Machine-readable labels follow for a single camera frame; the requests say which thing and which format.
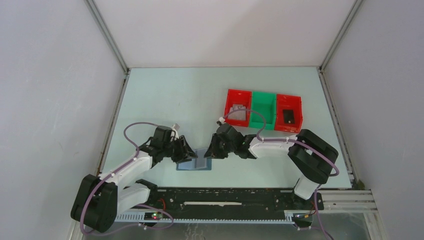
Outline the left red bin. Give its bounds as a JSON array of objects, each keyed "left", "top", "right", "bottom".
[{"left": 224, "top": 89, "right": 252, "bottom": 127}]

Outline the red bin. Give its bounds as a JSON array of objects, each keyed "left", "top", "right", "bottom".
[
  {"left": 274, "top": 94, "right": 303, "bottom": 134},
  {"left": 224, "top": 89, "right": 252, "bottom": 127}
]

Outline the blue leather card holder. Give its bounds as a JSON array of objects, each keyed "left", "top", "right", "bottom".
[{"left": 176, "top": 147, "right": 212, "bottom": 171}]

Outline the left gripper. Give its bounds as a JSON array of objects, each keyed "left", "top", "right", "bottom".
[{"left": 162, "top": 135, "right": 198, "bottom": 164}]

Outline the slotted cable duct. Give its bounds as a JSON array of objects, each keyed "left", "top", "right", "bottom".
[{"left": 115, "top": 211, "right": 313, "bottom": 225}]

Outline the green bin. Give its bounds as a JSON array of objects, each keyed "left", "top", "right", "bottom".
[{"left": 251, "top": 91, "right": 277, "bottom": 130}]

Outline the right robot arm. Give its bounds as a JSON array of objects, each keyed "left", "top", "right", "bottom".
[{"left": 204, "top": 123, "right": 340, "bottom": 209}]

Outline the purple cable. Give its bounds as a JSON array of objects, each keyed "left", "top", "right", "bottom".
[
  {"left": 221, "top": 109, "right": 340, "bottom": 240},
  {"left": 80, "top": 122, "right": 175, "bottom": 237}
]

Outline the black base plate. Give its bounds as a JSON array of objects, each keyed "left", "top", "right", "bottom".
[{"left": 146, "top": 187, "right": 324, "bottom": 220}]

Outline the right red bin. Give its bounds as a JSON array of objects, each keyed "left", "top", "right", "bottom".
[{"left": 274, "top": 94, "right": 303, "bottom": 134}]

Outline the white credit card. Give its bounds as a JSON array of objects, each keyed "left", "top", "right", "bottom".
[{"left": 231, "top": 104, "right": 245, "bottom": 111}]

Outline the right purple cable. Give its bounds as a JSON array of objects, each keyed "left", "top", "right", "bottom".
[{"left": 221, "top": 109, "right": 340, "bottom": 240}]

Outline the black credit card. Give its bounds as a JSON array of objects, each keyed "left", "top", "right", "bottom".
[{"left": 282, "top": 109, "right": 296, "bottom": 124}]

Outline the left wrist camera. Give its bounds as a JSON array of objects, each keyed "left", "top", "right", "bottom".
[{"left": 171, "top": 123, "right": 180, "bottom": 139}]

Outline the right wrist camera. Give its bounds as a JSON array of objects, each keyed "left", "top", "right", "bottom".
[{"left": 216, "top": 116, "right": 226, "bottom": 126}]

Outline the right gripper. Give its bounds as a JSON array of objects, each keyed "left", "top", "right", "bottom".
[{"left": 204, "top": 133, "right": 236, "bottom": 160}]

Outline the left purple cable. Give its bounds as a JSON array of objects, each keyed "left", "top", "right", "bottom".
[{"left": 80, "top": 122, "right": 175, "bottom": 237}]

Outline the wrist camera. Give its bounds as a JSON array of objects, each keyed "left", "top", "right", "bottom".
[
  {"left": 216, "top": 116, "right": 226, "bottom": 126},
  {"left": 171, "top": 123, "right": 180, "bottom": 139}
]

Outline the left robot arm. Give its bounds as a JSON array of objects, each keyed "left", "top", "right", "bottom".
[{"left": 70, "top": 124, "right": 197, "bottom": 236}]

